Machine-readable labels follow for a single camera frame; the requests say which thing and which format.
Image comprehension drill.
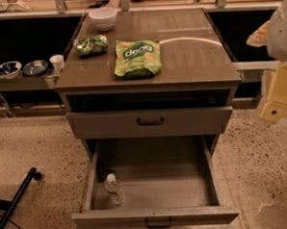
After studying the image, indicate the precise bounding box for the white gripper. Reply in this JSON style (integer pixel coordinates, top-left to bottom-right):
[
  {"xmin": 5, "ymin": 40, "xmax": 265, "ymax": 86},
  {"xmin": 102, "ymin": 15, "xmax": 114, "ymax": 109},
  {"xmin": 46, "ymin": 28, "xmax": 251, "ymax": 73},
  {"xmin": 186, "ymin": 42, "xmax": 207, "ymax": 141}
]
[{"xmin": 247, "ymin": 21, "xmax": 287, "ymax": 123}]

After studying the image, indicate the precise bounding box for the clear plastic water bottle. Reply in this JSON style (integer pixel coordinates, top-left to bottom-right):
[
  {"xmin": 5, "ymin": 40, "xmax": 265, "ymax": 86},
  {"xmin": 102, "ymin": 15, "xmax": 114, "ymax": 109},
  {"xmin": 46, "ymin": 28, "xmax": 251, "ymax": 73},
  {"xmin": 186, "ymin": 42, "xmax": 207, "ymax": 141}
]
[{"xmin": 105, "ymin": 173, "xmax": 125, "ymax": 206}]

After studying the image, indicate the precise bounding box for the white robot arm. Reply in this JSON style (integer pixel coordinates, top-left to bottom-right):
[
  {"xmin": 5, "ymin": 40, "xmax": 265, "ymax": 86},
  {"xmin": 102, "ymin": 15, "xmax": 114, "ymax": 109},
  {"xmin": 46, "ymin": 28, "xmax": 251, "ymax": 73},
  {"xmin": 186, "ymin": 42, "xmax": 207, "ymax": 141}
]
[{"xmin": 247, "ymin": 0, "xmax": 287, "ymax": 123}]

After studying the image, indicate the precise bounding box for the grey drawer cabinet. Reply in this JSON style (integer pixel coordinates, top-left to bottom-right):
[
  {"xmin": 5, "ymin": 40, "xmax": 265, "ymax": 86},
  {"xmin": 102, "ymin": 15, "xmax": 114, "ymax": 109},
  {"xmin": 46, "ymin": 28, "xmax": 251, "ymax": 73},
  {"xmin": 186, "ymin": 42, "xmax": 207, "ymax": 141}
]
[{"xmin": 56, "ymin": 9, "xmax": 241, "ymax": 149}]

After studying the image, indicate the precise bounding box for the open middle drawer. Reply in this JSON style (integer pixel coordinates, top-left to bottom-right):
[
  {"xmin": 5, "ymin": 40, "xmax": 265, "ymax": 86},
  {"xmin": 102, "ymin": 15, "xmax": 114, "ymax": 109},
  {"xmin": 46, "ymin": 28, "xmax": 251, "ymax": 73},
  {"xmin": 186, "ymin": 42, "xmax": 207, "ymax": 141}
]
[{"xmin": 71, "ymin": 136, "xmax": 240, "ymax": 229}]

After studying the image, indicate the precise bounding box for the closed top drawer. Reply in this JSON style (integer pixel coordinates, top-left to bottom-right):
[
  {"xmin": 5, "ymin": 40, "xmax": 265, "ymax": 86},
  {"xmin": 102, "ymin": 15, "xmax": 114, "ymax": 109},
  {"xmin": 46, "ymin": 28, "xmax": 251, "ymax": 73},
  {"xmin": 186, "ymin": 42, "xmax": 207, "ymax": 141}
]
[{"xmin": 66, "ymin": 106, "xmax": 233, "ymax": 140}]

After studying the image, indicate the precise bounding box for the green chip bag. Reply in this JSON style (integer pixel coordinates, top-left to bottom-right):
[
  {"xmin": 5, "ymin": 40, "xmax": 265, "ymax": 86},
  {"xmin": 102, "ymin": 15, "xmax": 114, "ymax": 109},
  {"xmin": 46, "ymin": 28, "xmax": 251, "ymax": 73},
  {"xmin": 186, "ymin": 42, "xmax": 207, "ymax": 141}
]
[{"xmin": 114, "ymin": 39, "xmax": 162, "ymax": 79}]

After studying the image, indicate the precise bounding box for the white bowl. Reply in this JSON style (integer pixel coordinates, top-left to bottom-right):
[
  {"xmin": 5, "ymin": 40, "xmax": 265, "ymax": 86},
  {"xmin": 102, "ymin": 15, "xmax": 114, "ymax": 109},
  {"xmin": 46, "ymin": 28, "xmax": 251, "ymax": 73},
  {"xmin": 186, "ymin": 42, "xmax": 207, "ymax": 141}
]
[{"xmin": 88, "ymin": 8, "xmax": 117, "ymax": 31}]

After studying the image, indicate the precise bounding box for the small green snack bag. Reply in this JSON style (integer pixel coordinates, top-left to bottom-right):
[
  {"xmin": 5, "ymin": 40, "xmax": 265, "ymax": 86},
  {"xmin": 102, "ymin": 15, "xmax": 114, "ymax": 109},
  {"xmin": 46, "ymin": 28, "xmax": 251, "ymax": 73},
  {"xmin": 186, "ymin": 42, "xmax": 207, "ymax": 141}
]
[{"xmin": 73, "ymin": 35, "xmax": 108, "ymax": 56}]

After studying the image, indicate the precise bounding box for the white paper cup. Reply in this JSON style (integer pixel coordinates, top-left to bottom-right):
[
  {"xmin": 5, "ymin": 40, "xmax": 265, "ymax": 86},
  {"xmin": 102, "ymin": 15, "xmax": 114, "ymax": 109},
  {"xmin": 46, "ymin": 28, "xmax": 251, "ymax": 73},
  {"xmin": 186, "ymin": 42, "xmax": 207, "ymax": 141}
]
[{"xmin": 49, "ymin": 54, "xmax": 65, "ymax": 74}]

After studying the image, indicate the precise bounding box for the low side shelf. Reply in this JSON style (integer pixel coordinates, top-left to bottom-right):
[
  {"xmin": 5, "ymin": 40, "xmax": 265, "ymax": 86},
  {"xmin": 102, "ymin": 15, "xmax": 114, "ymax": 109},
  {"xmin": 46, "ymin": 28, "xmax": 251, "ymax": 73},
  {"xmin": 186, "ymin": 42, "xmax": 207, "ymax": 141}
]
[{"xmin": 0, "ymin": 70, "xmax": 59, "ymax": 91}]

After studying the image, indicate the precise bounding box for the dark blue bowl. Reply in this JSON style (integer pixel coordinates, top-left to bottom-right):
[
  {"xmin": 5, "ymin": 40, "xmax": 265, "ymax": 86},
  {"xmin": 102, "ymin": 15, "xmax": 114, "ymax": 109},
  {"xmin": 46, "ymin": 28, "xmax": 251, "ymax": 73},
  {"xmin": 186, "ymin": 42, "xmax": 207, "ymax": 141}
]
[{"xmin": 22, "ymin": 60, "xmax": 48, "ymax": 77}]

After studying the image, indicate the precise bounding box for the black stand leg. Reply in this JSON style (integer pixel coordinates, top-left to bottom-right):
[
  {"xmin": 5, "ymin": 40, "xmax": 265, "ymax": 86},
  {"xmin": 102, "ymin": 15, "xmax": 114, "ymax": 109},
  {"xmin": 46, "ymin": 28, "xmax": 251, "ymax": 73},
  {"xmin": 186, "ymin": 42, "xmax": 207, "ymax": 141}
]
[{"xmin": 0, "ymin": 167, "xmax": 41, "ymax": 229}]

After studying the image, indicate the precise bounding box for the blue patterned bowl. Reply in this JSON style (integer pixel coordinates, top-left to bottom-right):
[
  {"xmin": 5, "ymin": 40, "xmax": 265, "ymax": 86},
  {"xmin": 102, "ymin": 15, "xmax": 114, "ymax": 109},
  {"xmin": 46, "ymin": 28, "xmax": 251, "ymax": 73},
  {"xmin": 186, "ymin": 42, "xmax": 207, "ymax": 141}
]
[{"xmin": 0, "ymin": 61, "xmax": 21, "ymax": 79}]

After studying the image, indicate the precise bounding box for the black top drawer handle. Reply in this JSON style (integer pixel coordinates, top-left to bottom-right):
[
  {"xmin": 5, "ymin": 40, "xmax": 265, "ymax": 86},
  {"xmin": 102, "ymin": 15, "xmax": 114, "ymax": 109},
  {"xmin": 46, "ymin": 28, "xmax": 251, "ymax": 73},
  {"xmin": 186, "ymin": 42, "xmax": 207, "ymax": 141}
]
[{"xmin": 136, "ymin": 117, "xmax": 164, "ymax": 126}]

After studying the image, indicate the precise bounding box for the black drawer handle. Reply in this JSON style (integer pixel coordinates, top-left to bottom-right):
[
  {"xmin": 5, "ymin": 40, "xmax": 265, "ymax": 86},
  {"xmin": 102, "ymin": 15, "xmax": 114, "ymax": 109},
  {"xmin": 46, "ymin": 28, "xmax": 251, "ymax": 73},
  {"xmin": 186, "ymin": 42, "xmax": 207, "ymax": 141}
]
[
  {"xmin": 144, "ymin": 217, "xmax": 172, "ymax": 229},
  {"xmin": 136, "ymin": 117, "xmax": 164, "ymax": 126}
]

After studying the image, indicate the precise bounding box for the black middle drawer handle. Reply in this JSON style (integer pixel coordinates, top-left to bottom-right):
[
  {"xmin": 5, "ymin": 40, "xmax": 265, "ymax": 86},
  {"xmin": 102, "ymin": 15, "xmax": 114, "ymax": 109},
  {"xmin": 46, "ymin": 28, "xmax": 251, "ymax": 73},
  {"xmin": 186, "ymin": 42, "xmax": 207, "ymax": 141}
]
[{"xmin": 144, "ymin": 217, "xmax": 172, "ymax": 229}]

